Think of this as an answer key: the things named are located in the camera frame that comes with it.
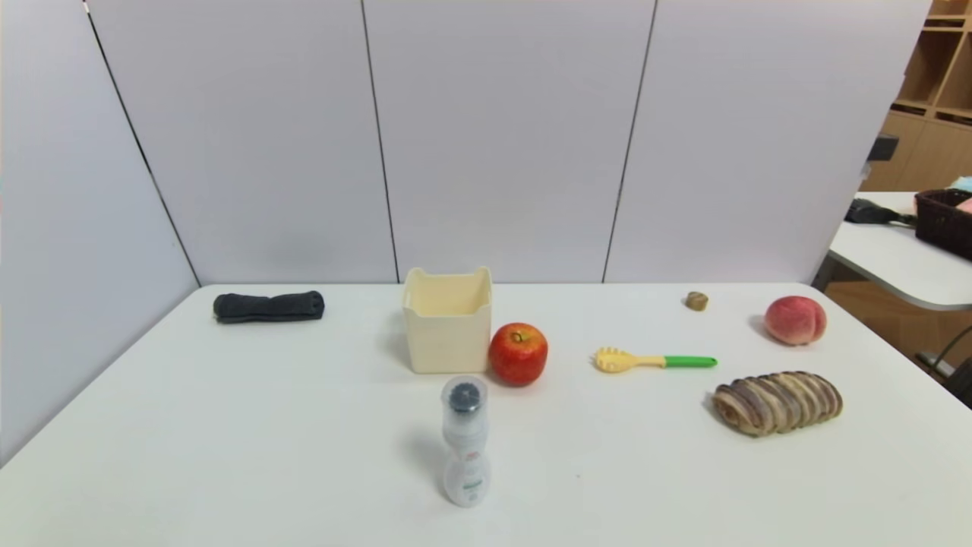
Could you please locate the brown striped bread loaf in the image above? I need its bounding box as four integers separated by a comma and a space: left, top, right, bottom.
712, 371, 844, 438

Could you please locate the black object on side table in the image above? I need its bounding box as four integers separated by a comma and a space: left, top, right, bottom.
844, 198, 917, 227

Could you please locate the yellow green pasta spoon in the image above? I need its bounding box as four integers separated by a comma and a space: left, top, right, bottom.
594, 346, 718, 374

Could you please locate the white translucent bottle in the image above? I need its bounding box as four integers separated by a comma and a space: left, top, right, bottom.
440, 375, 491, 508

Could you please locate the wooden shelf cabinet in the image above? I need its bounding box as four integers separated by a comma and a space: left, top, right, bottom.
860, 0, 972, 193

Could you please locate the black chair base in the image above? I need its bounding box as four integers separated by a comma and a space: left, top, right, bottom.
915, 325, 972, 409

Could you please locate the dark woven basket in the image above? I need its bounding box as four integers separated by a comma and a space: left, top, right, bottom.
914, 188, 972, 261

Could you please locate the red apple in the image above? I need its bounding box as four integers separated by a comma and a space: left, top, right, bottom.
488, 322, 549, 387

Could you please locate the pink peach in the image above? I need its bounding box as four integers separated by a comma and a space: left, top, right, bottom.
764, 296, 828, 346

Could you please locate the cream plastic box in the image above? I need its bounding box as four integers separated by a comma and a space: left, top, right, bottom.
402, 266, 494, 375

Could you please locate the rolled dark grey towel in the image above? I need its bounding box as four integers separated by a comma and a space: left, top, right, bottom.
213, 290, 326, 324

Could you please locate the white side table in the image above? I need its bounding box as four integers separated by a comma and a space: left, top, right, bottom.
813, 191, 972, 312

